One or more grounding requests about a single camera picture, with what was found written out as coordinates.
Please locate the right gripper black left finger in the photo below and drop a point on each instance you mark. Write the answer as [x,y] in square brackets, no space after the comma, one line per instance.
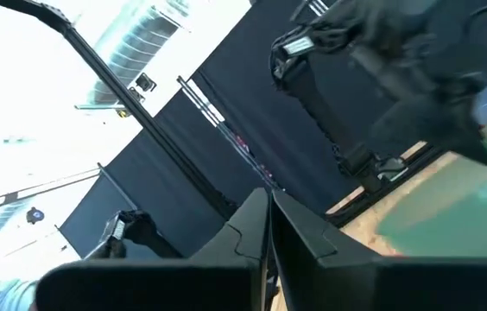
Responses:
[209,281]

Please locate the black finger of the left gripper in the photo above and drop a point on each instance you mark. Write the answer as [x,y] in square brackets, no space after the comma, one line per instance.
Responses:
[481,151]

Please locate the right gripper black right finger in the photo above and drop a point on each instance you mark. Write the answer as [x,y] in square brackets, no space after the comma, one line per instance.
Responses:
[356,281]

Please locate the green bowl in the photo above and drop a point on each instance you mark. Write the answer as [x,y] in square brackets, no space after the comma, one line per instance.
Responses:
[455,216]

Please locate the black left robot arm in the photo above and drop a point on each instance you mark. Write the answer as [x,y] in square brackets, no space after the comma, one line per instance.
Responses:
[312,103]

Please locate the thin metal tripod poles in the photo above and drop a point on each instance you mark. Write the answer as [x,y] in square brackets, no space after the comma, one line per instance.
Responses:
[226,129]

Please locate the dark fabric partition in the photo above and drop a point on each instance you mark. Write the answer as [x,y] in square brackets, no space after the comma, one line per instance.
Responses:
[265,108]

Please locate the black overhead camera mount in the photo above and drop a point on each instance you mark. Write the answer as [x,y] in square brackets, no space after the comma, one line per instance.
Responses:
[135,229]

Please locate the small black mounted camera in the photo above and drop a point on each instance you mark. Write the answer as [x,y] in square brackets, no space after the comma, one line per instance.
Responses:
[145,82]

